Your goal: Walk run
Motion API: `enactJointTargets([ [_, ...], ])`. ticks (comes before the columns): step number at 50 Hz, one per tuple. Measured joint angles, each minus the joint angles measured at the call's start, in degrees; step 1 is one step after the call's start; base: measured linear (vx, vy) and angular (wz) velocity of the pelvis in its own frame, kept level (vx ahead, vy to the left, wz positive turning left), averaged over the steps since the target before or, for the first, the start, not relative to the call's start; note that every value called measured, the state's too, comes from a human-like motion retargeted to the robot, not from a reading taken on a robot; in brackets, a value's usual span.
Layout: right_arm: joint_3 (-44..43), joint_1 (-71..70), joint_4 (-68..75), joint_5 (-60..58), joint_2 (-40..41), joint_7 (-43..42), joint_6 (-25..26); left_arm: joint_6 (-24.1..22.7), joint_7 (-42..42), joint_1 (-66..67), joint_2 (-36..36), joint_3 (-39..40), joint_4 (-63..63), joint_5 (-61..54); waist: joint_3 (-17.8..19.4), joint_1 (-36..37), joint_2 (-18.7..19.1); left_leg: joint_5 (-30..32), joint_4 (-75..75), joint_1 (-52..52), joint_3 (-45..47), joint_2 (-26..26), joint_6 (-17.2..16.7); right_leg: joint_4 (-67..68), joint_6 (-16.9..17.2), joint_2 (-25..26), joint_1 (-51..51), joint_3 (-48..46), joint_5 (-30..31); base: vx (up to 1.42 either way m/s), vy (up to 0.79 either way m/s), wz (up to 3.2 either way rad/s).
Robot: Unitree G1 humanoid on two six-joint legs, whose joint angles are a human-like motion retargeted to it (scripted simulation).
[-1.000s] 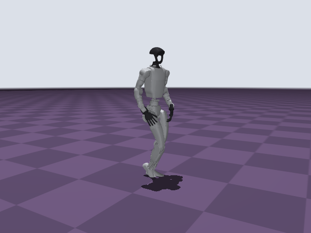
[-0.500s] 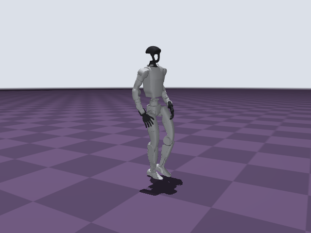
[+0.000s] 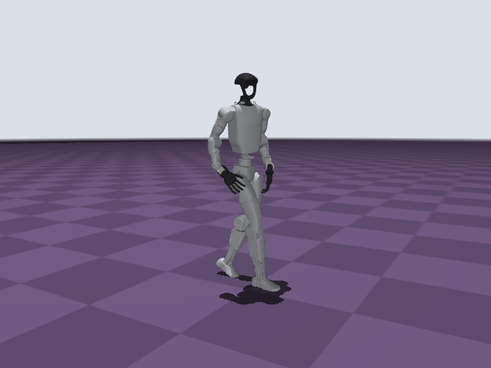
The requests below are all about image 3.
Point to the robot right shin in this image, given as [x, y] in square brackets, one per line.
[256, 247]

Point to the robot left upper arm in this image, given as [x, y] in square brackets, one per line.
[266, 115]

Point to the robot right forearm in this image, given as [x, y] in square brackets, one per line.
[215, 156]

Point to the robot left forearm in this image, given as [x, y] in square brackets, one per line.
[266, 158]

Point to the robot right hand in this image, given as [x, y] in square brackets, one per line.
[230, 179]

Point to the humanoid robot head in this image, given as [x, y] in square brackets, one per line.
[245, 80]

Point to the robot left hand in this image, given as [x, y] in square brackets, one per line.
[269, 173]

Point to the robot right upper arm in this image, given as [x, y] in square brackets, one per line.
[225, 115]

